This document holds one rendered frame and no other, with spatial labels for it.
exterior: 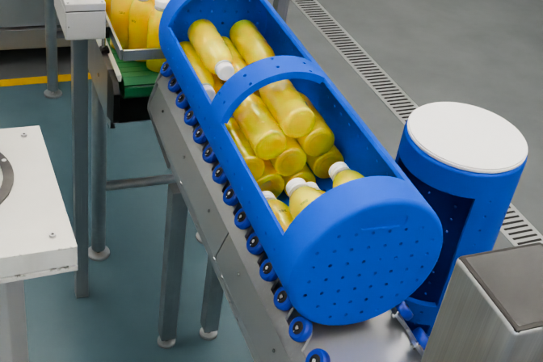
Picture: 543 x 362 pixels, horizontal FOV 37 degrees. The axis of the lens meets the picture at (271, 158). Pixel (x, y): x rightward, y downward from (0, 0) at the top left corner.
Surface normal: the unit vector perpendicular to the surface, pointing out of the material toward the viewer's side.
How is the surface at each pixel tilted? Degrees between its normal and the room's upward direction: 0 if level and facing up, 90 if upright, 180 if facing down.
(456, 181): 90
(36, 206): 2
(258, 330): 70
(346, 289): 90
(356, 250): 90
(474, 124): 0
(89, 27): 90
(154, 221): 0
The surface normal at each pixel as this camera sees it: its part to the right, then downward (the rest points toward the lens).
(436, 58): 0.13, -0.81
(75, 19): 0.35, 0.58
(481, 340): -0.93, 0.11
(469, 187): -0.09, 0.57
